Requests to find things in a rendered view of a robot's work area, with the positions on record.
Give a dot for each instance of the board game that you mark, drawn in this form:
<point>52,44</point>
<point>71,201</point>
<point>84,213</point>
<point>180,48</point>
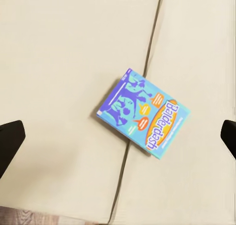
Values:
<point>144,113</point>

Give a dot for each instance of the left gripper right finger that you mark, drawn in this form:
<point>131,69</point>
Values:
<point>228,135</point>

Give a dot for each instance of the bed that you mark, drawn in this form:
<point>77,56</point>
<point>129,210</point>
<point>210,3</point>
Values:
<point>59,62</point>

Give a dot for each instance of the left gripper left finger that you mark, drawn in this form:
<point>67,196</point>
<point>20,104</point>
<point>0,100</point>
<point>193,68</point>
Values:
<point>12,136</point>

